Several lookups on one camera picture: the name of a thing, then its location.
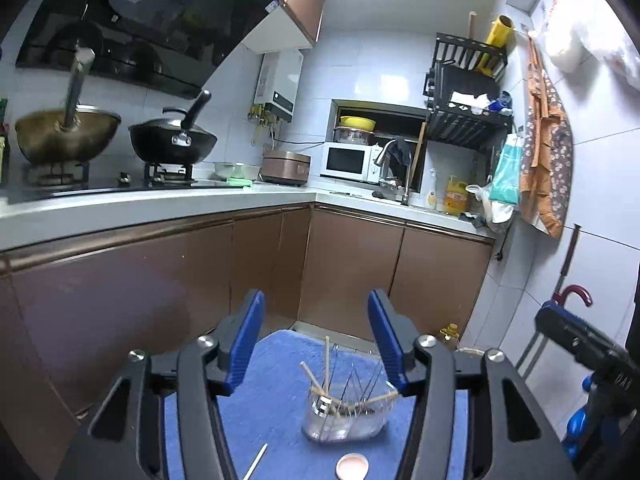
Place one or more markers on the white microwave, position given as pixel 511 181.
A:
pixel 345 160

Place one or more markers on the black wok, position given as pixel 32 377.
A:
pixel 170 142

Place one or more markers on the single wooden chopstick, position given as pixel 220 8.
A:
pixel 256 462

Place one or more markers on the wooden rolling pin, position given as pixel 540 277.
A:
pixel 472 25

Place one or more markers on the white plastic bags hanging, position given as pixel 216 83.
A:
pixel 570 35

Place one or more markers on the black range hood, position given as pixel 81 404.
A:
pixel 150 25

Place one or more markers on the teal bag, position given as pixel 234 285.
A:
pixel 507 175

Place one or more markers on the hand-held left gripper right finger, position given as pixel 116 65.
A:
pixel 385 345

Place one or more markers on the blue plastic object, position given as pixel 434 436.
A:
pixel 580 430

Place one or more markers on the blue fluffy mat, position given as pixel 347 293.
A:
pixel 280 410

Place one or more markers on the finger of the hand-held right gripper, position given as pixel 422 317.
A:
pixel 575 332

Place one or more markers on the brown rice cooker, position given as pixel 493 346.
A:
pixel 285 165

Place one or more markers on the orange floral apron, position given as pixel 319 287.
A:
pixel 547 160

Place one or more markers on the gas stove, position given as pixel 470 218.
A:
pixel 110 182

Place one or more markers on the glass bowl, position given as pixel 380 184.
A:
pixel 235 170

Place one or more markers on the metal faucet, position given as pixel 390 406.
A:
pixel 406 180

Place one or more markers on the small white bottle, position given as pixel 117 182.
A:
pixel 431 201

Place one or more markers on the bunch of wooden chopsticks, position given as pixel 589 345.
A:
pixel 327 365

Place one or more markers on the yellow detergent bottle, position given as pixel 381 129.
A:
pixel 455 200

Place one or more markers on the brown lower cabinets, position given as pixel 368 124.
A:
pixel 350 270

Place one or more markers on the black wall rack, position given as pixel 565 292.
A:
pixel 465 127

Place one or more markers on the crumpled papers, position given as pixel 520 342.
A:
pixel 467 100

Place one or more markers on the yellow wrap roll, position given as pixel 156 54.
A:
pixel 495 40

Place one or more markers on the brass wok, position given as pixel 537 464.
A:
pixel 65 137

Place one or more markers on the white water heater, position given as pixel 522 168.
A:
pixel 282 80

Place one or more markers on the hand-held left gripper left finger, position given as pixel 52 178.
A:
pixel 245 345

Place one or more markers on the grey metal frame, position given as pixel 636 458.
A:
pixel 530 352

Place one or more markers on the white plastic bag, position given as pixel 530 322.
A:
pixel 495 212

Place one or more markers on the yellow pot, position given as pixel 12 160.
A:
pixel 357 122

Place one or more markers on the green cloth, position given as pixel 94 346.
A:
pixel 239 182

